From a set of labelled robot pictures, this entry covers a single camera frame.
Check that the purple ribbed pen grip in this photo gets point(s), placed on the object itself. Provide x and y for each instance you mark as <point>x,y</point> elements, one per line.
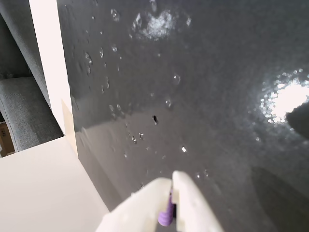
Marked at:
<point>165,216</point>

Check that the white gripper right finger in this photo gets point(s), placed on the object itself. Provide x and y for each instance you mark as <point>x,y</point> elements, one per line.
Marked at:
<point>193,205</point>

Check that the brown cardboard box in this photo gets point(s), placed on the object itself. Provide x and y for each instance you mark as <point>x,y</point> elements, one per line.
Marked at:
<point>4,140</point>

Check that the grey fabric sofa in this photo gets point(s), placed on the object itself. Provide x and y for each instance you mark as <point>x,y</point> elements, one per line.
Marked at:
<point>21,104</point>

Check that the dark grey table mat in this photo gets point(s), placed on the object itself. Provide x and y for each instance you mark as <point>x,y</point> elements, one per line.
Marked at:
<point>193,96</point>

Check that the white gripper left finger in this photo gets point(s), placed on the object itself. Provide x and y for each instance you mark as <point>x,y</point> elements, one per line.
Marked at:
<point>135,210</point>

